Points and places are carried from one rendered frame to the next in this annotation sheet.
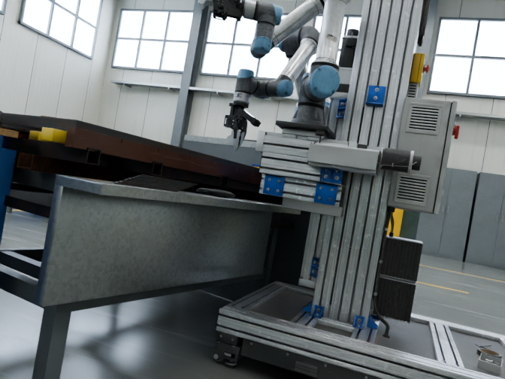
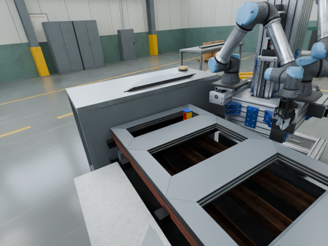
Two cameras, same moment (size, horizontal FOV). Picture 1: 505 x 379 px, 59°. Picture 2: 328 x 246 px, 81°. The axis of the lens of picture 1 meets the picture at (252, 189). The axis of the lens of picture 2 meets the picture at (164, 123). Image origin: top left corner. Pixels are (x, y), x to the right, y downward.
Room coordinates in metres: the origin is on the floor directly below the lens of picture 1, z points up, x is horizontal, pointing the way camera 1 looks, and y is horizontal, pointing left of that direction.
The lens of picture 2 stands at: (2.12, 1.30, 1.49)
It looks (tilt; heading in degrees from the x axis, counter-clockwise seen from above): 27 degrees down; 300
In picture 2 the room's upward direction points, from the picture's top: 4 degrees counter-clockwise
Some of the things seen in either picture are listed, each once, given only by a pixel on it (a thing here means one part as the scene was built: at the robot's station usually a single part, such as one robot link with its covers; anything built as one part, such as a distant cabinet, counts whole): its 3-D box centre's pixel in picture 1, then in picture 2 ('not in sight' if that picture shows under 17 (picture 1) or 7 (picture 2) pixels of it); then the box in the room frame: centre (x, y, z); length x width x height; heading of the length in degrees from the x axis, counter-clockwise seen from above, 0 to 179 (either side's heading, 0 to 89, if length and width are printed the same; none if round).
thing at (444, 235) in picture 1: (444, 212); (64, 48); (9.81, -4.28, 0.97); 1.00 x 0.48 x 1.95; 71
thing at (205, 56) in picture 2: not in sight; (213, 51); (4.41, -7.57, 0.38); 1.20 x 0.80 x 0.77; 65
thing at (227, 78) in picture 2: not in sight; (230, 76); (2.39, -0.35, 1.09); 0.15 x 0.15 x 0.10
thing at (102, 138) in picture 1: (222, 171); not in sight; (2.03, 0.15, 0.80); 1.62 x 0.04 x 0.06; 149
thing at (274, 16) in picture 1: (267, 13); not in sight; (1.76, 0.06, 1.43); 0.11 x 0.08 x 0.09; 96
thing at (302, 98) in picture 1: (313, 89); (305, 67); (1.92, -0.19, 1.20); 0.13 x 0.12 x 0.14; 6
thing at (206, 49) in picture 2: not in sight; (212, 63); (3.52, -4.08, 0.49); 1.80 x 0.70 x 0.99; 68
